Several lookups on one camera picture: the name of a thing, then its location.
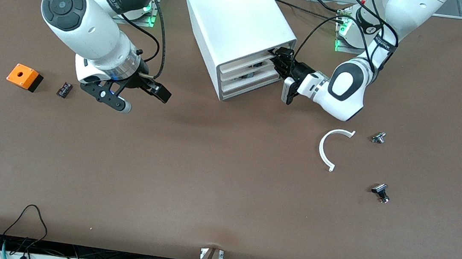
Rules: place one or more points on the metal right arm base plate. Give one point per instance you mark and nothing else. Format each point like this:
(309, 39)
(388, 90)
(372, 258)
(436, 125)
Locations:
(150, 20)

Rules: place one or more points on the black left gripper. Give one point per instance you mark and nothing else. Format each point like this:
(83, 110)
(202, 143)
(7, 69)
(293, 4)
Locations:
(298, 72)

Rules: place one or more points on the white curved plastic arc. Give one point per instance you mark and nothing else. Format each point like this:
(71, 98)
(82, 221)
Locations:
(321, 149)

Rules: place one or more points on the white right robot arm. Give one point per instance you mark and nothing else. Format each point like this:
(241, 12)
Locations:
(79, 23)

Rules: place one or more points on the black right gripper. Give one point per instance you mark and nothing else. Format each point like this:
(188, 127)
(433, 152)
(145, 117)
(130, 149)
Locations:
(143, 81)

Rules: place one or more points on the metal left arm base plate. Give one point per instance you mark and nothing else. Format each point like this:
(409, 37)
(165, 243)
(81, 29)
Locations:
(342, 47)

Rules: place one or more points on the small silver switch part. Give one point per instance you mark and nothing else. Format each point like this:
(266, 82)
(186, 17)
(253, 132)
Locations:
(378, 137)

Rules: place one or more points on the orange box with black base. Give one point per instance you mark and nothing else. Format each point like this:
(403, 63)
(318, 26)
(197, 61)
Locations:
(22, 75)

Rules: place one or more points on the black knob switch part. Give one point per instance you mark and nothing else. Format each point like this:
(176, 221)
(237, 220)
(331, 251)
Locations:
(380, 190)

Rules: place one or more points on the small black terminal block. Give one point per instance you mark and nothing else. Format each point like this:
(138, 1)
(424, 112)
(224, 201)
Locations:
(64, 89)

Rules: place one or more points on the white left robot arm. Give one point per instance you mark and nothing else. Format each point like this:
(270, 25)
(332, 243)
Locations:
(345, 103)

